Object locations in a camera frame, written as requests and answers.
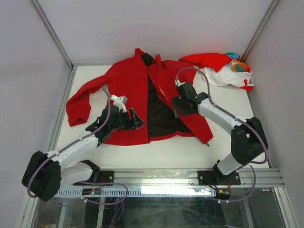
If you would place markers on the slotted grey cable duct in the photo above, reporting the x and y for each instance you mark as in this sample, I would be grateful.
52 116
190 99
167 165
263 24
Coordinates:
144 191

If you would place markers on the red zip jacket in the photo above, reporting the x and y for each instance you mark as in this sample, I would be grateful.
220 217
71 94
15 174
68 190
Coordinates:
148 83

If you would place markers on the red white printed garment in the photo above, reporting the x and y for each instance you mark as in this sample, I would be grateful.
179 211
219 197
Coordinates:
222 69

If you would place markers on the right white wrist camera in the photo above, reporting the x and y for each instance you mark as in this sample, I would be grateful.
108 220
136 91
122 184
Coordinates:
178 83

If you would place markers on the aluminium corner post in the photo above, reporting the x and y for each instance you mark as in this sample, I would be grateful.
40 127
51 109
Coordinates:
266 17
50 30

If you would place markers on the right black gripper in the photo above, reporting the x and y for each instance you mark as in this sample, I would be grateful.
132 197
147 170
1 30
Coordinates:
175 102

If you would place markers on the left aluminium corner post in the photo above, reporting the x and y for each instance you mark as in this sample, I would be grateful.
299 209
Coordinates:
50 30

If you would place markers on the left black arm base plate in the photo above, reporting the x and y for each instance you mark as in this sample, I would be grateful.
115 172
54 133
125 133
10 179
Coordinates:
97 178

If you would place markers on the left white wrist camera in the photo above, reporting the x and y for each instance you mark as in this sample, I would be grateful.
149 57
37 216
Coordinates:
120 102

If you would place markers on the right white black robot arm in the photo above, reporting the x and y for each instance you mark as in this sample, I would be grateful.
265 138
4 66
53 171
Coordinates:
248 139

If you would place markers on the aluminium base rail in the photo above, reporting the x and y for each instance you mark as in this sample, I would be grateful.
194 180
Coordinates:
261 178

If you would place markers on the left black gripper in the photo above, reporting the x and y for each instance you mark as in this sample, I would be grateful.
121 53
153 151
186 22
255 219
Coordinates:
136 122

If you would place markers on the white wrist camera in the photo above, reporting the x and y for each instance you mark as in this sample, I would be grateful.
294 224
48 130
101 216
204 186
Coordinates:
120 102
178 83

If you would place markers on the right aluminium corner post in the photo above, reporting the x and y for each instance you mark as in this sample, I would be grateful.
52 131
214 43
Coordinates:
266 17

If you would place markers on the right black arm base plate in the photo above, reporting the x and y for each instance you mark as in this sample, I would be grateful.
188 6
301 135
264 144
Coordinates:
211 177

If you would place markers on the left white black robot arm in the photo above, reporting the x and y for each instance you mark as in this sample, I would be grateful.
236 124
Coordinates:
59 160

